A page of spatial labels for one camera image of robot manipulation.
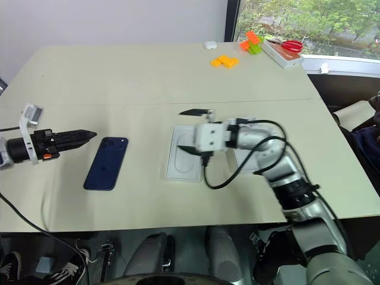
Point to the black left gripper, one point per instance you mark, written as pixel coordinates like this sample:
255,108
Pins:
44,145

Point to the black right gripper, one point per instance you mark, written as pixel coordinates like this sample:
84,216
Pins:
210,116

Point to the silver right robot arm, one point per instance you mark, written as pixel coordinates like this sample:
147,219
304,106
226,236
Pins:
279,166

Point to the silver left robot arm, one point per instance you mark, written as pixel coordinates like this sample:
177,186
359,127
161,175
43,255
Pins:
15,153

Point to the white phone box base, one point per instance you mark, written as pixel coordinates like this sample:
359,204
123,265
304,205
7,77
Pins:
184,166

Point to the white box with orange print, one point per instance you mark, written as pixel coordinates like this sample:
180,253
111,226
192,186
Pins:
282,59

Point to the small grey box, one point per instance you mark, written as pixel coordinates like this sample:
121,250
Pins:
45,264

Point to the dark blue smartphone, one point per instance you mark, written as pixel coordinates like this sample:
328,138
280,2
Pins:
105,164

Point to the white earbuds case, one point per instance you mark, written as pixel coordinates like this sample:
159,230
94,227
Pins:
210,44

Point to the orange and green brick stack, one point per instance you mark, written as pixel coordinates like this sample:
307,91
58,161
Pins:
252,44

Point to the silver rounded robot leg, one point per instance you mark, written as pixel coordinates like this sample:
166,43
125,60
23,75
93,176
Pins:
147,255
224,255

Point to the black sneaker with white laces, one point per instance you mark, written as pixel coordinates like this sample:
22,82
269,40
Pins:
10,265
66,273

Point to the small white sill object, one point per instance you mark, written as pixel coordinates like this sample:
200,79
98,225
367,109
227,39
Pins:
324,68

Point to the tan cardboard sheet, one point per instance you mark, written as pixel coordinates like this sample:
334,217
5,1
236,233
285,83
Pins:
353,114

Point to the seated person in dark clothes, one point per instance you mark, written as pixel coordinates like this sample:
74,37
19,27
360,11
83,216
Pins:
368,142

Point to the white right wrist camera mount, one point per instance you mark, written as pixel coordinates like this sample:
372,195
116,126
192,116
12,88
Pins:
210,136

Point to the window frame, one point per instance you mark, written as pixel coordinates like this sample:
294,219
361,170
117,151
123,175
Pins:
231,20

